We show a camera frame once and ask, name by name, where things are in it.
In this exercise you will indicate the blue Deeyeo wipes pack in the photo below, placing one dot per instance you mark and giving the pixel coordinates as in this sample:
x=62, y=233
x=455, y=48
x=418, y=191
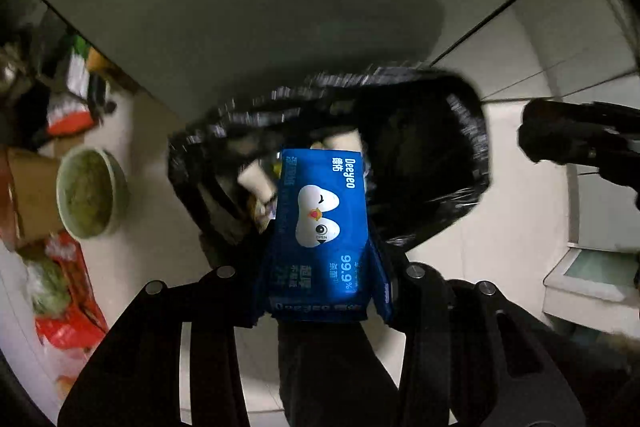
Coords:
x=321, y=251

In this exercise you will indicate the green bowl of vegetable scraps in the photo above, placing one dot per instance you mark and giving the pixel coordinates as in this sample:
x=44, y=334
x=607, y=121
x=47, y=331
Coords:
x=91, y=192

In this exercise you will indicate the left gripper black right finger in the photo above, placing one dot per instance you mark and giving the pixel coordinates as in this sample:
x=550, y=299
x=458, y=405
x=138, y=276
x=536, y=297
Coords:
x=469, y=359

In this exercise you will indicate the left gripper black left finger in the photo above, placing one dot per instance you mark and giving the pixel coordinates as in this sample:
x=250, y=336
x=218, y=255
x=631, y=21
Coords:
x=170, y=344

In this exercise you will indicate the black trash bag bin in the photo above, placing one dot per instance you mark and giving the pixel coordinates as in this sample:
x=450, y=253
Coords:
x=422, y=135

